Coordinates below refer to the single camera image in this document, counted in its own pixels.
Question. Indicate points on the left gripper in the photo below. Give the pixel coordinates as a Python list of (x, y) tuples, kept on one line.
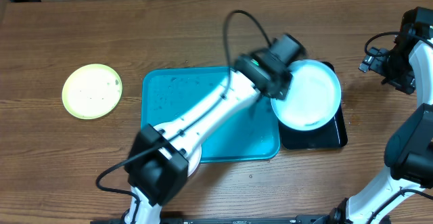
[(281, 91)]

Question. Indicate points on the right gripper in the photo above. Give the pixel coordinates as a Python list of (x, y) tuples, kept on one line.
[(406, 84)]

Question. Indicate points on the light blue plate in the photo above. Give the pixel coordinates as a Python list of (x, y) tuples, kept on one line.
[(313, 98)]

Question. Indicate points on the white plate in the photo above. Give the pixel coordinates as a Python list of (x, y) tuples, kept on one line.
[(193, 156)]

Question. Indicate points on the yellow-green plate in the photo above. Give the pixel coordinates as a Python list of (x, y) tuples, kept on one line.
[(92, 91)]

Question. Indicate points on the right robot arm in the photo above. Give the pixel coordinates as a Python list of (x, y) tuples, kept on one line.
[(408, 154)]

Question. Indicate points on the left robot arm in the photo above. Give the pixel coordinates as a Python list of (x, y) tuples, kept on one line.
[(163, 157)]

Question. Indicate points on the teal plastic tray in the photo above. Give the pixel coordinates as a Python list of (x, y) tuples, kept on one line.
[(250, 134)]

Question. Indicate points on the black plastic tray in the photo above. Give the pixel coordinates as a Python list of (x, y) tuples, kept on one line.
[(331, 135)]

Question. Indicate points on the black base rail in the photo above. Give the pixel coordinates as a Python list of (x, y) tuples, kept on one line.
[(300, 219)]

